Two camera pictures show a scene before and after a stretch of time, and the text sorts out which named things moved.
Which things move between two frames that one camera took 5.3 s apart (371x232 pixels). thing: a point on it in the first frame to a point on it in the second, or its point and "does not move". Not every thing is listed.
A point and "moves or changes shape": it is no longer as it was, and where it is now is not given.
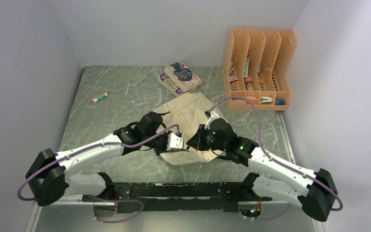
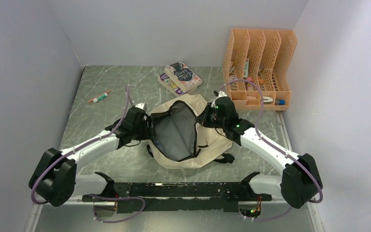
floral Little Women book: (183, 76) does not move
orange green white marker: (100, 97) does not move
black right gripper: (196, 141) to (203, 118)
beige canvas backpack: (186, 111) moves or changes shape
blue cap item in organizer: (280, 102) does not move
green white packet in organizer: (246, 70) does not move
